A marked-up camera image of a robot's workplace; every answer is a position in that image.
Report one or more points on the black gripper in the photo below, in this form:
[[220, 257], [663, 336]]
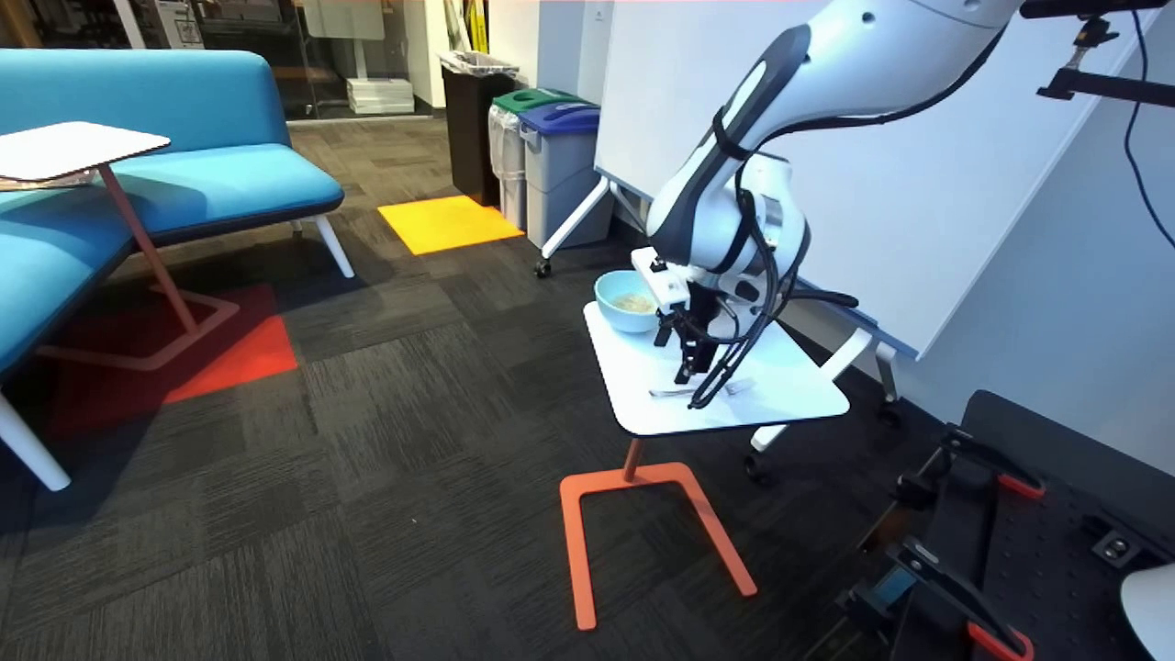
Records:
[[711, 317]]

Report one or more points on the silver metal fork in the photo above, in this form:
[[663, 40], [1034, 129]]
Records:
[[670, 389]]

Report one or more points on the yellowish food in bowl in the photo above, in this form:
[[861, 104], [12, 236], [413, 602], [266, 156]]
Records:
[[629, 303]]

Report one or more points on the light blue bowl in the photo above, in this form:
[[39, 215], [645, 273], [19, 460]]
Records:
[[610, 320]]

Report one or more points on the white rolling whiteboard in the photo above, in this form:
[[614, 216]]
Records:
[[881, 222]]

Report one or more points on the grey bin blue lid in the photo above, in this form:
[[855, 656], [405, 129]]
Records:
[[563, 170]]

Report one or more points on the white table orange base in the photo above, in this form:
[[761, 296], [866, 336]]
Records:
[[582, 553]]

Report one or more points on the grey bin green lid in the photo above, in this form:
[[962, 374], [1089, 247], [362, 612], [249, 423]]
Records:
[[504, 157]]

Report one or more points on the black trash bin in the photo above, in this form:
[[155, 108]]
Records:
[[472, 133]]

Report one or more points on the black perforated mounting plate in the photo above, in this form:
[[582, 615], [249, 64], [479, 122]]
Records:
[[1066, 490]]

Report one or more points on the white storage box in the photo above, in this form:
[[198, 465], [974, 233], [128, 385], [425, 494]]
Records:
[[378, 97]]

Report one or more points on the black power outlet box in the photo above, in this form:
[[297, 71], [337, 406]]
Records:
[[1113, 545]]

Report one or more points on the blue sofa white legs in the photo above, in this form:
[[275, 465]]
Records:
[[220, 183], [48, 281]]

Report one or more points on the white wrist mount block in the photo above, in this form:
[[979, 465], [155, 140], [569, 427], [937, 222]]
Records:
[[663, 281]]

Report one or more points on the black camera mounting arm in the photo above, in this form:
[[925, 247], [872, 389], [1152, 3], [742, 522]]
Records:
[[1113, 86]]

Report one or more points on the white side table red frame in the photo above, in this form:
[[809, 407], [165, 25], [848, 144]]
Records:
[[75, 146]]

